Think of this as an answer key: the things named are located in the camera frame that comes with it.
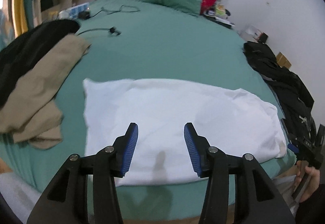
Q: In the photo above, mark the items stack beside pillow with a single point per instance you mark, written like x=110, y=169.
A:
x=219, y=14

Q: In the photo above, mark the white hooded garment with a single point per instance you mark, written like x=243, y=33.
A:
x=236, y=121

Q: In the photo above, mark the cardboard box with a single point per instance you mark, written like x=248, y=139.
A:
x=283, y=61

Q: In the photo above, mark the white blue power strip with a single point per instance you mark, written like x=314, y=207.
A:
x=72, y=12

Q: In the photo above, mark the black clip-on cable device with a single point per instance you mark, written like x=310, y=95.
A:
x=111, y=31

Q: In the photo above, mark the black clothes pile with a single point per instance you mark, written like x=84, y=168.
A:
x=294, y=98

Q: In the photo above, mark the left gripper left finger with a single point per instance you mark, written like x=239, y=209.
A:
x=65, y=198

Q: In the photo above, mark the white bedside table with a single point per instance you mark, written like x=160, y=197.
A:
x=251, y=34

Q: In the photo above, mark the yellow window frame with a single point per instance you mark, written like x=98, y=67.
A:
x=19, y=17

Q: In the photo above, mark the green bed sheet mattress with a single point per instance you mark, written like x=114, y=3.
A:
x=155, y=42

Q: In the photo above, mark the person right hand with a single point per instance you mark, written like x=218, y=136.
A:
x=312, y=183

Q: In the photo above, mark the black folded garment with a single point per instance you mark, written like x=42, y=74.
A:
x=23, y=53

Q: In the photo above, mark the beige folded garment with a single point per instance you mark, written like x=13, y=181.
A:
x=30, y=113

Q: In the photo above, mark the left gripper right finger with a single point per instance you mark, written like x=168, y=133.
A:
x=257, y=200

